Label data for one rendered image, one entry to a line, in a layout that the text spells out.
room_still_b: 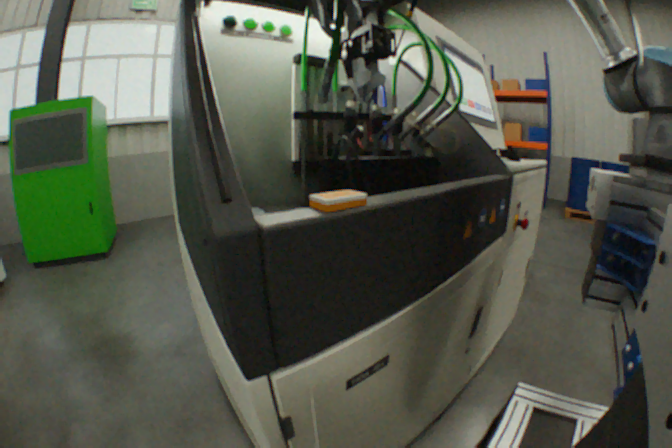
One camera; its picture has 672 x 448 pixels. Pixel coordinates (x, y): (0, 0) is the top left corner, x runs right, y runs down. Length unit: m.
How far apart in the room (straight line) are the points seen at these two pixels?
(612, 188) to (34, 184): 3.53
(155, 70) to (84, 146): 2.01
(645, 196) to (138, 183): 4.57
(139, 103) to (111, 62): 0.83
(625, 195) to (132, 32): 4.97
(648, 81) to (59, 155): 3.45
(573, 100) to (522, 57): 1.60
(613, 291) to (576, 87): 6.55
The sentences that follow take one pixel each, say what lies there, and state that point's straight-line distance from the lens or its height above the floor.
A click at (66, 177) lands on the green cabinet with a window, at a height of 0.87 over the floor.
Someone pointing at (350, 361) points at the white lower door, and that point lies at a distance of 0.36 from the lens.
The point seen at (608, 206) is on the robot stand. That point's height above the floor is 0.93.
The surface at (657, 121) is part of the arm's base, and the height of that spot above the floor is 1.11.
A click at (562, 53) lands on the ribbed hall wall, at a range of 7.27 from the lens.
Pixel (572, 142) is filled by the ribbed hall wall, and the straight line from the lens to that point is 6.90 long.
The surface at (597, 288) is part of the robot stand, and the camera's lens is 0.64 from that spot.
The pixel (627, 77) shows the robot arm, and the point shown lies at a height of 1.21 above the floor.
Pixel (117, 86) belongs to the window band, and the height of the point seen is 2.02.
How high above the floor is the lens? 1.01
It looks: 11 degrees down
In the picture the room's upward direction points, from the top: straight up
